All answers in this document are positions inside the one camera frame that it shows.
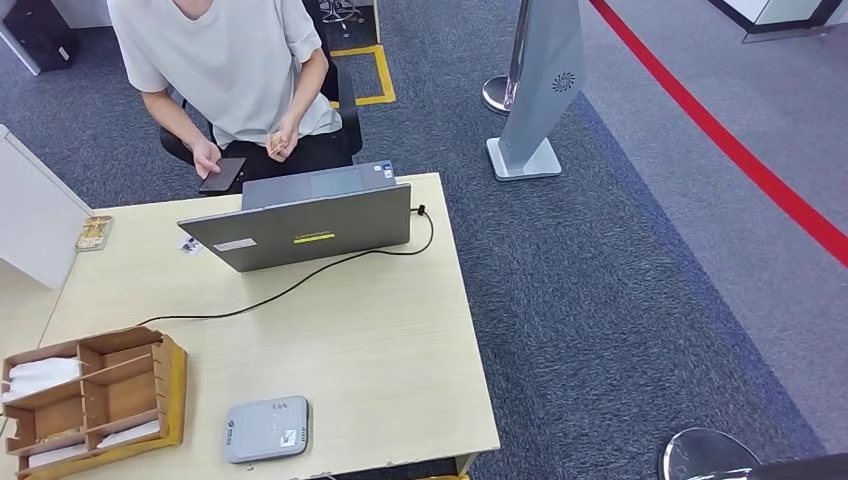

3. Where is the person's right hand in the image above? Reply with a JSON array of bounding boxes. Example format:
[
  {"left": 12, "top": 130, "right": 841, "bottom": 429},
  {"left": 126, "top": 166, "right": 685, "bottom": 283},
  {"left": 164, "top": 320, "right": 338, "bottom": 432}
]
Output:
[{"left": 190, "top": 137, "right": 223, "bottom": 180}]

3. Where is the chrome stanchion base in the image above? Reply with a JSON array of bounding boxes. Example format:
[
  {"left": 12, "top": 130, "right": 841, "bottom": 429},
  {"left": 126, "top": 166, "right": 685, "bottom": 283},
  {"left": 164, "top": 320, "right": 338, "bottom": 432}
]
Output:
[{"left": 659, "top": 427, "right": 763, "bottom": 480}]

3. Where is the grey kiosk stand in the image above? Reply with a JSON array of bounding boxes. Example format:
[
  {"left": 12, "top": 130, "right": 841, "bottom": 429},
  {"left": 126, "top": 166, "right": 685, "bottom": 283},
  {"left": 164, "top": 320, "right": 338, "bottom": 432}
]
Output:
[{"left": 486, "top": 0, "right": 587, "bottom": 183}]

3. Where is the person's left hand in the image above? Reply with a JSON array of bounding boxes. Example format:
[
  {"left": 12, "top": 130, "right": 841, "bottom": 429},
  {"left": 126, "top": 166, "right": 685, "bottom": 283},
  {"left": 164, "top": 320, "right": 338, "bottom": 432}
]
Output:
[{"left": 266, "top": 113, "right": 301, "bottom": 164}]

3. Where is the white desk panel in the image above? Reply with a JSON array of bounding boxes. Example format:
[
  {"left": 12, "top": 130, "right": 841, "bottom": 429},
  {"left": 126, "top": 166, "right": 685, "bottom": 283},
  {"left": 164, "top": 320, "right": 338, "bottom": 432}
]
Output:
[{"left": 0, "top": 23, "right": 42, "bottom": 76}]

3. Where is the yellow floor tape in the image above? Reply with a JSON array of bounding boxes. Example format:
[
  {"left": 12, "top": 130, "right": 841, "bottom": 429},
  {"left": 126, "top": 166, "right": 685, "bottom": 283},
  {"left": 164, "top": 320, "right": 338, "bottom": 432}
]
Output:
[{"left": 329, "top": 43, "right": 397, "bottom": 109}]

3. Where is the red floor tape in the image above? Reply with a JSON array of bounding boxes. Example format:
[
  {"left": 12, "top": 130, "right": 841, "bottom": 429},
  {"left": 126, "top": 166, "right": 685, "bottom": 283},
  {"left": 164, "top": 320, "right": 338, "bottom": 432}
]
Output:
[{"left": 588, "top": 0, "right": 848, "bottom": 270}]

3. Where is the wooden card organizer box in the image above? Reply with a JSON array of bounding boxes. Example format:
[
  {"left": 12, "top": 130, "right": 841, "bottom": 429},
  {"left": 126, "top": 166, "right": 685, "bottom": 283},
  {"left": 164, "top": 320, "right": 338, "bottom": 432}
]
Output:
[{"left": 1, "top": 326, "right": 189, "bottom": 480}]

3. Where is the dark smartphone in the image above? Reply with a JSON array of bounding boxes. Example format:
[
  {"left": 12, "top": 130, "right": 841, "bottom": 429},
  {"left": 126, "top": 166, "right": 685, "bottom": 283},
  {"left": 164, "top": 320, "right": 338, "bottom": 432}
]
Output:
[{"left": 198, "top": 156, "right": 247, "bottom": 195}]

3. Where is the white cabinet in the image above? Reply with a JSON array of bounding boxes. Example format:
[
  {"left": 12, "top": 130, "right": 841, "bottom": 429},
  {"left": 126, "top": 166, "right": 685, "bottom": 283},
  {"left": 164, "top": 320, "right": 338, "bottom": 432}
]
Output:
[{"left": 49, "top": 0, "right": 113, "bottom": 29}]

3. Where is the chrome stanchion post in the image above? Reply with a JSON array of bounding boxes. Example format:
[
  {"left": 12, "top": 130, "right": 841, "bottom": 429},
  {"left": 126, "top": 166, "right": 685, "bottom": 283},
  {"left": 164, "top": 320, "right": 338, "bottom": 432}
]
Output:
[{"left": 481, "top": 0, "right": 531, "bottom": 116}]

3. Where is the grey laptop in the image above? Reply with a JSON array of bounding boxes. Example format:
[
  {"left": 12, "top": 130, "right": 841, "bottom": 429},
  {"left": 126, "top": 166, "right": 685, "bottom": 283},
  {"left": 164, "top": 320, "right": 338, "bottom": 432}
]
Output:
[{"left": 176, "top": 160, "right": 413, "bottom": 274}]

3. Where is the black box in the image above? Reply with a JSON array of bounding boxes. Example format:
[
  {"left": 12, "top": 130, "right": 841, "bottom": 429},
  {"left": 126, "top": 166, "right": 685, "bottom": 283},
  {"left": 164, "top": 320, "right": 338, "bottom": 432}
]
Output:
[{"left": 1, "top": 0, "right": 81, "bottom": 74}]

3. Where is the black office chair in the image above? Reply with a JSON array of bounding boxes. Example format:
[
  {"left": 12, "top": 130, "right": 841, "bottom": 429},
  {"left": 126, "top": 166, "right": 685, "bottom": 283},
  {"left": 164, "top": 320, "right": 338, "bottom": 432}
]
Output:
[{"left": 158, "top": 0, "right": 364, "bottom": 170}]

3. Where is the black laptop cable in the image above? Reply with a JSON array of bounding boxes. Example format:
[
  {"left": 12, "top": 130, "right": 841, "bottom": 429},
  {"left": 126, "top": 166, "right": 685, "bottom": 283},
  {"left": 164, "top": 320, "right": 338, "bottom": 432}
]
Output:
[{"left": 135, "top": 205, "right": 436, "bottom": 328}]

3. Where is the white partition panel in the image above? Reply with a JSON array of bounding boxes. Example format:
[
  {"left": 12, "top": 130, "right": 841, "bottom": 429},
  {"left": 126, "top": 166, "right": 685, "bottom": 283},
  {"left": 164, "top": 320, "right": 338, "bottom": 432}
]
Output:
[{"left": 0, "top": 124, "right": 94, "bottom": 290}]

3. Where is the grey card reader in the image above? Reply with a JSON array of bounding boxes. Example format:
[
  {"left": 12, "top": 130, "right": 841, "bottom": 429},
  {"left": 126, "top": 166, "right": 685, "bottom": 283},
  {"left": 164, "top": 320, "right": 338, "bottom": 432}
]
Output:
[{"left": 223, "top": 396, "right": 311, "bottom": 465}]

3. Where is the office chair wheel base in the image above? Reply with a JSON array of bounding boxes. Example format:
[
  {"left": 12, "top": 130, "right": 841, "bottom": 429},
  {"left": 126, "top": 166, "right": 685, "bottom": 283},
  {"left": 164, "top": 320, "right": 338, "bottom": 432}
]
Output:
[{"left": 319, "top": 0, "right": 366, "bottom": 38}]

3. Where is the white card sleeve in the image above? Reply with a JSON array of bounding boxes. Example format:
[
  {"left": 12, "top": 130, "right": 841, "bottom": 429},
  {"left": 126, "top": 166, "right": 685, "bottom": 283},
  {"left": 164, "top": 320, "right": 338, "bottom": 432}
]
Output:
[
  {"left": 26, "top": 442, "right": 89, "bottom": 470},
  {"left": 95, "top": 420, "right": 162, "bottom": 450}
]

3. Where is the white card stack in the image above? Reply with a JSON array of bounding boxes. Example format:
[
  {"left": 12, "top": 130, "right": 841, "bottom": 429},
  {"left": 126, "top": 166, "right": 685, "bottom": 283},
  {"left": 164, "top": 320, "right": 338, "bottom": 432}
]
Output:
[{"left": 1, "top": 357, "right": 84, "bottom": 403}]

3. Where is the person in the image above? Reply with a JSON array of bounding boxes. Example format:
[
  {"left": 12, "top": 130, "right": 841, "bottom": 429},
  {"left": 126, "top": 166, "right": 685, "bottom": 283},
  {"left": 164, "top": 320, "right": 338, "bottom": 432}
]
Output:
[{"left": 105, "top": 0, "right": 364, "bottom": 195}]

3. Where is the glass display case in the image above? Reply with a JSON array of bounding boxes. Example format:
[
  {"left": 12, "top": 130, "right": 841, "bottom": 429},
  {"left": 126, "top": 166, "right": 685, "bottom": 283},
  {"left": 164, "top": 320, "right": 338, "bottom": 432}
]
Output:
[{"left": 705, "top": 0, "right": 848, "bottom": 44}]

